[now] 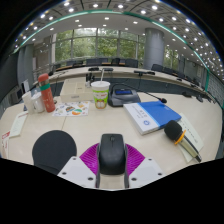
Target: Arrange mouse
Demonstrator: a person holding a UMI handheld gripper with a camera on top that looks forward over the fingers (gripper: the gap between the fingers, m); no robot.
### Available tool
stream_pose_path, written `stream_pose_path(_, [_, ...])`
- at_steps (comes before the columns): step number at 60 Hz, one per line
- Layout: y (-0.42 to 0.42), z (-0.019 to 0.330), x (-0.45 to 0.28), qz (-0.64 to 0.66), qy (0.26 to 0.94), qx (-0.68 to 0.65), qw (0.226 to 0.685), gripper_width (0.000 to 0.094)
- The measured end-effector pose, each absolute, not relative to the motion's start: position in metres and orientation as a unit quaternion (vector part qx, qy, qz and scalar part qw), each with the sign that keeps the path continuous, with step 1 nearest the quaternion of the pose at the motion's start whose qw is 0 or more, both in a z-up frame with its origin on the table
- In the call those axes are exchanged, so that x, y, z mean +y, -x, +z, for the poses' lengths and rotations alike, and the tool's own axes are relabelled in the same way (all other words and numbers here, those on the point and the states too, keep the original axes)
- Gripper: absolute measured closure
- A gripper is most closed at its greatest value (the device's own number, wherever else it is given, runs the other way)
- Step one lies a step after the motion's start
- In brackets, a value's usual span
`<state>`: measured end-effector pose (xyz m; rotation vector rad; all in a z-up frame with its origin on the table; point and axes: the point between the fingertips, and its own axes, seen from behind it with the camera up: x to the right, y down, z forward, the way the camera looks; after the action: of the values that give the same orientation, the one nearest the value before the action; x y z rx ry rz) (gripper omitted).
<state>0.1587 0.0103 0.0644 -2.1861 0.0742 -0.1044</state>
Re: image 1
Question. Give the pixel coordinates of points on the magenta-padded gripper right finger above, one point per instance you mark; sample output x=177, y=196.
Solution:
x=145, y=171

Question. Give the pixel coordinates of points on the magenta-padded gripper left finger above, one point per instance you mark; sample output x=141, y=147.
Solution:
x=78, y=171

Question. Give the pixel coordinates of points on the black computer mouse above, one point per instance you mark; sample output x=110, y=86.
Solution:
x=112, y=153

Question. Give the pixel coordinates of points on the black mouse pad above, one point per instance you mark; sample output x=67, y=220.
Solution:
x=53, y=150

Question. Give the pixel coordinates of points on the black handheld microphone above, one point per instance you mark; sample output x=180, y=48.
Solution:
x=172, y=130

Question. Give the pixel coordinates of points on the blue and white book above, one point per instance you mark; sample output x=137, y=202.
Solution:
x=156, y=115

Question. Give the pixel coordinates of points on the colourful sticker sheet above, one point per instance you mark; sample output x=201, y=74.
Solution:
x=71, y=109

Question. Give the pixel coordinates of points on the white paper document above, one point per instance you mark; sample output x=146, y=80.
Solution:
x=195, y=133

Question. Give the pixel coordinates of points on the white sheet with red header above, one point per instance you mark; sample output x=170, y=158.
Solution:
x=18, y=124

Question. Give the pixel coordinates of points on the black conference microphone console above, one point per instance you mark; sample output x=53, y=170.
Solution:
x=123, y=98

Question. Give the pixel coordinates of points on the red and white leaflet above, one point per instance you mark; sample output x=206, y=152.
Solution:
x=5, y=145

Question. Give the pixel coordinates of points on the printed paper cup with straw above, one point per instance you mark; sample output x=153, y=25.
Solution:
x=100, y=96

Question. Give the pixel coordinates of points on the white lidded mug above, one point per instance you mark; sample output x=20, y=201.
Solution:
x=38, y=103

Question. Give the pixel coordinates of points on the white cardboard box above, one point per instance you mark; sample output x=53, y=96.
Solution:
x=76, y=91

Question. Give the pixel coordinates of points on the red bottle with green band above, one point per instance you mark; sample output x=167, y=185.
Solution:
x=47, y=96

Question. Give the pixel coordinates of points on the white paper cup stack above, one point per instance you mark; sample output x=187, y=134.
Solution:
x=27, y=103

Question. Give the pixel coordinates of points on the long curved conference desk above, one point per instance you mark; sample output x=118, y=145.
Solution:
x=120, y=74

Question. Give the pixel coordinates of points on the dark office chairs row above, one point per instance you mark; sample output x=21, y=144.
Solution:
x=131, y=63

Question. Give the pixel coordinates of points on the grey round column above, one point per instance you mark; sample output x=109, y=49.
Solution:
x=153, y=50

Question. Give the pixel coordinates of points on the round ceiling lights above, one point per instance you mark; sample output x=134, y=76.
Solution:
x=154, y=7

